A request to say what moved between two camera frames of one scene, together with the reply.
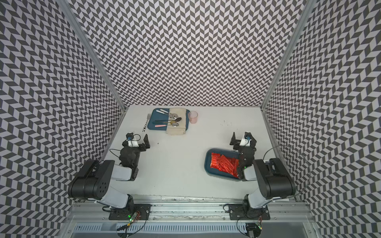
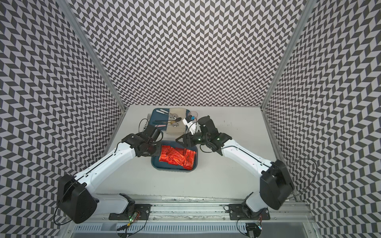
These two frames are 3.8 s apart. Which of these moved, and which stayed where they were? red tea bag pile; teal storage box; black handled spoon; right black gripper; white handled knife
Moved: red tea bag pile; teal storage box; right black gripper
Stayed: black handled spoon; white handled knife
